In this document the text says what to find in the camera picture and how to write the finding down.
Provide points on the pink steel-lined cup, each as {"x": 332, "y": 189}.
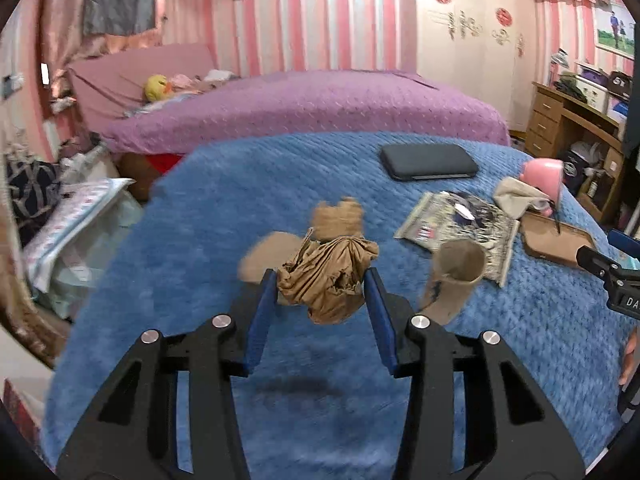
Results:
{"x": 543, "y": 178}

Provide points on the blue quilted blanket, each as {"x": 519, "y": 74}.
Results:
{"x": 321, "y": 404}

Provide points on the wooden desk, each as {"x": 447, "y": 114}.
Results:
{"x": 558, "y": 121}

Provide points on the person's right hand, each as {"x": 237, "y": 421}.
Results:
{"x": 628, "y": 358}

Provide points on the patterned folded bedding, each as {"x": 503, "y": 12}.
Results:
{"x": 82, "y": 235}

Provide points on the white storage box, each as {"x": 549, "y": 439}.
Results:
{"x": 596, "y": 95}

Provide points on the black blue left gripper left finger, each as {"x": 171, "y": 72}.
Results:
{"x": 166, "y": 411}

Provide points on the pink headboard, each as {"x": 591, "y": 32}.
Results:
{"x": 106, "y": 87}

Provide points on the yellow duck plush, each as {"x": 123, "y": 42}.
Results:
{"x": 157, "y": 88}

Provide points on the black box under desk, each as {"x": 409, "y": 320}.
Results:
{"x": 573, "y": 171}

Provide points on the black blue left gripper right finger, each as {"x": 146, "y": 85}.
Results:
{"x": 474, "y": 411}

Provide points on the beige drawstring pouch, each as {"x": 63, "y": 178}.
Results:
{"x": 515, "y": 198}

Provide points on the tan phone case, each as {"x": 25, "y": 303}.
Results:
{"x": 543, "y": 238}

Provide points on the purple dotted bedspread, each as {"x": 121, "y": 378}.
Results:
{"x": 308, "y": 102}

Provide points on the small framed couple photo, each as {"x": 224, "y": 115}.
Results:
{"x": 614, "y": 29}

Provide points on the cream wardrobe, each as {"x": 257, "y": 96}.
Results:
{"x": 486, "y": 49}

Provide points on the black phone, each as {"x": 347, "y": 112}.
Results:
{"x": 420, "y": 162}

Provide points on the brown paper ball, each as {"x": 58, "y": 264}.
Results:
{"x": 327, "y": 277}

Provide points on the brown paper cup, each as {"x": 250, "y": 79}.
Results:
{"x": 457, "y": 267}

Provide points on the printed snack wrapper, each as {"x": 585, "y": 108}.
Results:
{"x": 443, "y": 216}

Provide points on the small brown paper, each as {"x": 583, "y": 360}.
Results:
{"x": 342, "y": 219}

